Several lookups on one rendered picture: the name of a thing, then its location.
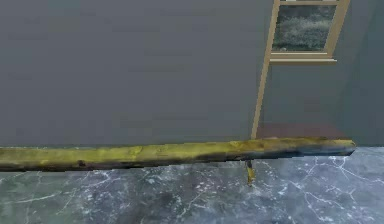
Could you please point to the window with tan frame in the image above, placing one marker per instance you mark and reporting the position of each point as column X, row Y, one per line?
column 305, row 30

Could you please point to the yellow-green wooden table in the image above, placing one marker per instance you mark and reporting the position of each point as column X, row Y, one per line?
column 140, row 156

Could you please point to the tan wooden door frame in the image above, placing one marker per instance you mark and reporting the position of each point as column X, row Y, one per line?
column 263, row 76

